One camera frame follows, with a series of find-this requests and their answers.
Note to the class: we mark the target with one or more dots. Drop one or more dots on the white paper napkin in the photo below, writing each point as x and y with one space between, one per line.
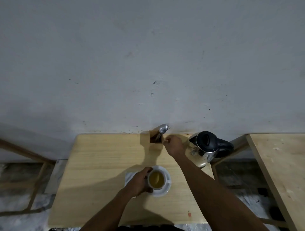
128 177

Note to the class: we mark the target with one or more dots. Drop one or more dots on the steel fork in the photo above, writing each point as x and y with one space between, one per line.
168 127

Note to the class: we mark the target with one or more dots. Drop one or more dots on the light wooden side table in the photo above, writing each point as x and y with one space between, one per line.
281 161

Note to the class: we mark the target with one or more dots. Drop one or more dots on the black printed packet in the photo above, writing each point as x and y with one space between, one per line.
57 229

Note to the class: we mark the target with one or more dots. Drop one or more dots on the person's right fingers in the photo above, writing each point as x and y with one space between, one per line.
167 139

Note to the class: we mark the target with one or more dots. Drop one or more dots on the yellow tea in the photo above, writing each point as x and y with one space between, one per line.
157 179

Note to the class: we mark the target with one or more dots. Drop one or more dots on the wooden cutlery holder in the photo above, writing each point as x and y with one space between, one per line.
156 145

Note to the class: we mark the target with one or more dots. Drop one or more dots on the steel kettle with black lid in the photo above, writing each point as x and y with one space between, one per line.
206 142

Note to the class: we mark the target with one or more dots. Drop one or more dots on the person's left forearm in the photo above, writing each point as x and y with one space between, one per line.
106 213

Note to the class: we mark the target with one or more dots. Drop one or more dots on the person's right hand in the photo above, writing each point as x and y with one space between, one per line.
175 146

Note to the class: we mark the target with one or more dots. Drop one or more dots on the wooden frame stand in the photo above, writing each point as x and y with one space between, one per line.
35 180

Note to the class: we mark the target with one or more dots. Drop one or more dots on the person's right forearm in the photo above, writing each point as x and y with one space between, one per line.
214 195

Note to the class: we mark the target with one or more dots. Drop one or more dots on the white tea cup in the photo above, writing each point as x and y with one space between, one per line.
164 182

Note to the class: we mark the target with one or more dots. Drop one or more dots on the white saucer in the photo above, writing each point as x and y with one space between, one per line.
164 191

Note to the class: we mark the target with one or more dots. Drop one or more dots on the person's left thumb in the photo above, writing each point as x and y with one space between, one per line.
149 190

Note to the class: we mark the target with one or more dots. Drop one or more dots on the steel spoon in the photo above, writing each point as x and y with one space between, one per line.
162 129

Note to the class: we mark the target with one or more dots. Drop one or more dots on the person's left hand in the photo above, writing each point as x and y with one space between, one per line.
137 182

